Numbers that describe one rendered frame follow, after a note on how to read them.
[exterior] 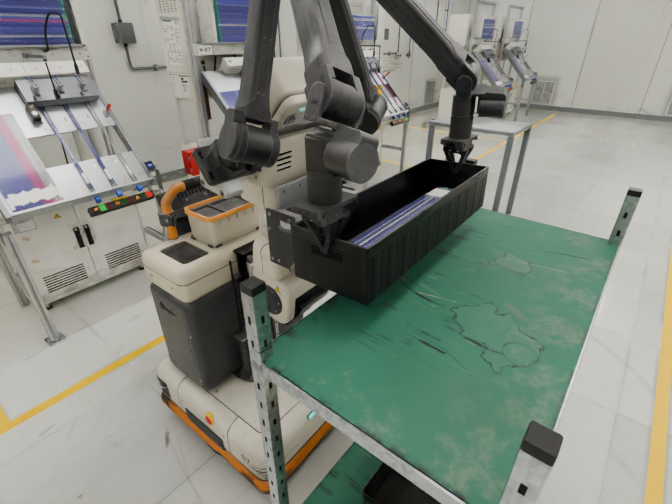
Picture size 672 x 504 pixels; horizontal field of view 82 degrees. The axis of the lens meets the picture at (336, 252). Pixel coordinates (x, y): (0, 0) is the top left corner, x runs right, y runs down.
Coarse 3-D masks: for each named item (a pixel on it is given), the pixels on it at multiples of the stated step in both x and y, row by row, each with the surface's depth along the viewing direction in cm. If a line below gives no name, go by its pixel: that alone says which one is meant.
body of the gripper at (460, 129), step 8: (456, 120) 99; (464, 120) 98; (472, 120) 99; (456, 128) 100; (464, 128) 99; (448, 136) 103; (456, 136) 100; (464, 136) 100; (472, 136) 103; (456, 144) 99
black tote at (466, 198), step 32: (384, 192) 95; (416, 192) 109; (448, 192) 85; (480, 192) 101; (352, 224) 87; (416, 224) 74; (448, 224) 89; (320, 256) 70; (352, 256) 65; (384, 256) 67; (416, 256) 79; (352, 288) 68; (384, 288) 71
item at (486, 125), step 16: (432, 128) 327; (480, 128) 301; (496, 128) 300; (512, 128) 300; (528, 128) 311; (432, 144) 335; (512, 144) 293; (496, 192) 312; (512, 192) 344; (496, 208) 317
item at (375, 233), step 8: (432, 192) 104; (440, 192) 104; (416, 200) 99; (424, 200) 99; (432, 200) 99; (408, 208) 95; (416, 208) 95; (424, 208) 94; (392, 216) 91; (400, 216) 90; (408, 216) 90; (384, 224) 87; (392, 224) 87; (400, 224) 86; (368, 232) 83; (376, 232) 83; (384, 232) 83; (352, 240) 80; (360, 240) 80; (368, 240) 80; (376, 240) 80
